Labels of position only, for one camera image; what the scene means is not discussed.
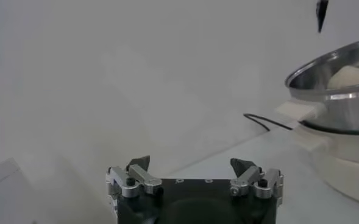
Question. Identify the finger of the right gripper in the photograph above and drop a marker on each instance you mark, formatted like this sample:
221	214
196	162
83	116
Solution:
322	12

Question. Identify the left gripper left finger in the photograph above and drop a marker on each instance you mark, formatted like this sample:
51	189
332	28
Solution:
136	179

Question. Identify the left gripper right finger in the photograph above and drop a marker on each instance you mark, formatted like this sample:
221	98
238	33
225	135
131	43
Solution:
249	179

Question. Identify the white steamed baozi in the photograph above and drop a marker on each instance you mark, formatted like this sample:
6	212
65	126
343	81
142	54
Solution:
350	77

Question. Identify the cream electric cooking pot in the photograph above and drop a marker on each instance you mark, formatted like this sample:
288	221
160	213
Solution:
343	170

